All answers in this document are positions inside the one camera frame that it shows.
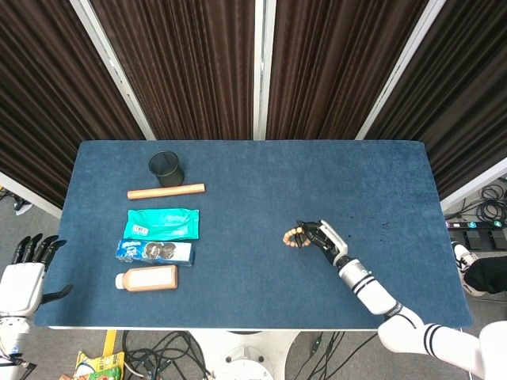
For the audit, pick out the wooden rolling stick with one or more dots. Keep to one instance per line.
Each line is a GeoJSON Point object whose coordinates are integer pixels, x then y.
{"type": "Point", "coordinates": [166, 191]}

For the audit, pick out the brown pleated curtain panel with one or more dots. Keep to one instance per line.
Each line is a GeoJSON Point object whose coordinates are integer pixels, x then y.
{"type": "Point", "coordinates": [43, 99]}
{"type": "Point", "coordinates": [467, 99]}
{"type": "Point", "coordinates": [332, 67]}
{"type": "Point", "coordinates": [186, 67]}

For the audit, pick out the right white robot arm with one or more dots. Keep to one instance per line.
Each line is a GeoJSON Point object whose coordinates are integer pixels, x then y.
{"type": "Point", "coordinates": [372, 293]}

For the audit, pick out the white sneaker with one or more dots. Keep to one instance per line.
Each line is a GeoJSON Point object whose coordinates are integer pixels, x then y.
{"type": "Point", "coordinates": [461, 257]}

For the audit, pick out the blue cookie box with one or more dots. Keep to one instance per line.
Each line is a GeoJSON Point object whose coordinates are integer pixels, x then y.
{"type": "Point", "coordinates": [182, 253]}

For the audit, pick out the black trouser leg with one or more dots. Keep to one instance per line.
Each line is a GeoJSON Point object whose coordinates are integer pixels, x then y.
{"type": "Point", "coordinates": [489, 275]}

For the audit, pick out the white partition post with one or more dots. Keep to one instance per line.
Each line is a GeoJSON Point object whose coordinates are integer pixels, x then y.
{"type": "Point", "coordinates": [115, 71]}
{"type": "Point", "coordinates": [263, 71]}
{"type": "Point", "coordinates": [400, 71]}

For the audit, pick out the yellow green snack bag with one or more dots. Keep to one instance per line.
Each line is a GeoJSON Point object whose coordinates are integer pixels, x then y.
{"type": "Point", "coordinates": [99, 366]}

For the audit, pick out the white partition bottom rail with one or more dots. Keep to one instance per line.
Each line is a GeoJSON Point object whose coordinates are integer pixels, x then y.
{"type": "Point", "coordinates": [475, 184]}
{"type": "Point", "coordinates": [31, 196]}

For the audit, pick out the black power strip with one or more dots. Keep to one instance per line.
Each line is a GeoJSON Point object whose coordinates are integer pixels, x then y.
{"type": "Point", "coordinates": [481, 224]}

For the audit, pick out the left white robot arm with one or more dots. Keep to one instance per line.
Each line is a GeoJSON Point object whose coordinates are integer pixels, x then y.
{"type": "Point", "coordinates": [12, 328]}

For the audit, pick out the white round pedestal base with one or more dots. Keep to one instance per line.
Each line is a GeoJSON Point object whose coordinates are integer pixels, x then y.
{"type": "Point", "coordinates": [245, 356]}

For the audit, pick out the black mesh pen cup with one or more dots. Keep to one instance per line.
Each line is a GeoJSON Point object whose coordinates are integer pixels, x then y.
{"type": "Point", "coordinates": [171, 177]}

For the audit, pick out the black foot pedal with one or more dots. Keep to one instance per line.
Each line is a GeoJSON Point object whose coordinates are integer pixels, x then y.
{"type": "Point", "coordinates": [477, 239]}
{"type": "Point", "coordinates": [499, 238]}

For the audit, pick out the green snack pouch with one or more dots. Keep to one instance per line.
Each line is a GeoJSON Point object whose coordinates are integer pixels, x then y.
{"type": "Point", "coordinates": [166, 222]}

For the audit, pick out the brown drink bottle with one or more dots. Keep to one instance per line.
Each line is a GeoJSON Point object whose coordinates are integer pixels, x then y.
{"type": "Point", "coordinates": [150, 279]}

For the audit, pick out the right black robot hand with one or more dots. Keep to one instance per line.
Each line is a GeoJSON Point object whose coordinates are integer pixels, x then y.
{"type": "Point", "coordinates": [332, 243]}

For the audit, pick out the blue table cloth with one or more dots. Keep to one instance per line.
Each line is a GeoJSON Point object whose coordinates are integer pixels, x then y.
{"type": "Point", "coordinates": [253, 277]}

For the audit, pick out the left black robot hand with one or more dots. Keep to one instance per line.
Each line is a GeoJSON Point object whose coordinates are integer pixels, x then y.
{"type": "Point", "coordinates": [20, 289]}

